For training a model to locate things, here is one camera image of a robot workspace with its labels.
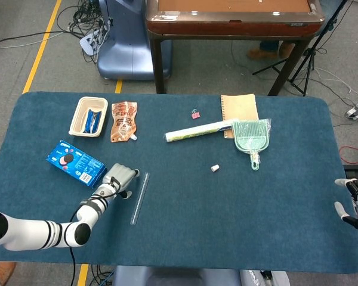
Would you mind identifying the kraft spiral notebook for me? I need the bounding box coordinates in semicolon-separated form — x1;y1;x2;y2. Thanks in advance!
220;94;260;139

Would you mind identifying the clear glass test tube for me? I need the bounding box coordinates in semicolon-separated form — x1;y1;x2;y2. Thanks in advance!
130;172;150;226

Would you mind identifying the orange spout pouch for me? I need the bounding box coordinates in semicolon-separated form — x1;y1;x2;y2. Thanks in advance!
110;101;138;144

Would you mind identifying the blue purple robot kiosk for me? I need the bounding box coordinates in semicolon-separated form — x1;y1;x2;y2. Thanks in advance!
97;0;172;81

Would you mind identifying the black floor cable bundle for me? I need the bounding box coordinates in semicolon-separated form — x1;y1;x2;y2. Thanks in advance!
56;0;111;63

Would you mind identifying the brown wooden mahjong table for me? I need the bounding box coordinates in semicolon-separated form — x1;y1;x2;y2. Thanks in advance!
145;0;326;96

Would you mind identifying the black tripod stand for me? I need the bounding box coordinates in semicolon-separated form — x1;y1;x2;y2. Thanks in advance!
252;0;350;97

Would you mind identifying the white green cling film roll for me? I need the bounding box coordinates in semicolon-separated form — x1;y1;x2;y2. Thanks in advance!
165;119;238;143

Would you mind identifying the standing person with brown boots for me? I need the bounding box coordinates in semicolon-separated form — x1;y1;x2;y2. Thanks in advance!
0;262;17;286

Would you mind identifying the long black floor cable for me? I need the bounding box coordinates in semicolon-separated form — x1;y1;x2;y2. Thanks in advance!
0;29;63;47

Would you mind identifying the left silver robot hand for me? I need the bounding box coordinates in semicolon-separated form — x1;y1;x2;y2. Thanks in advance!
102;163;140;200

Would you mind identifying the blue felt table cover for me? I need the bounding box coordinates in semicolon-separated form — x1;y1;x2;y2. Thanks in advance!
0;91;358;275

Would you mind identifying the black equipment case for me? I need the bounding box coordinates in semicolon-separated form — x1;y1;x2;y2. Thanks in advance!
342;163;358;179

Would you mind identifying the blue snack packet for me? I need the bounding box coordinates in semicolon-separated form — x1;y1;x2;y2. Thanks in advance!
82;108;103;134

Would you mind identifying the white floor cable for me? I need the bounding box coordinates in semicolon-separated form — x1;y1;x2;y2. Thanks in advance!
313;67;358;99

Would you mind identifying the red floor cable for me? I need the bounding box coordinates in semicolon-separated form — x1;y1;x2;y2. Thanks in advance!
338;145;358;164

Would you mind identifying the blue Oreo cookie box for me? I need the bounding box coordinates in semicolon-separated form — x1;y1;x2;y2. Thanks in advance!
46;139;108;189

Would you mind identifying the cream plastic food container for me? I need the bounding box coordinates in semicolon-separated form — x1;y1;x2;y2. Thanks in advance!
68;96;109;138

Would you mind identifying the grey robot torso base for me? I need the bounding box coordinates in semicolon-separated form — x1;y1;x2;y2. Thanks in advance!
112;266;290;286

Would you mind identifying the green dustpan in plastic wrap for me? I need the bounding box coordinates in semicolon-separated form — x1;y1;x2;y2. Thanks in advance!
231;118;272;171

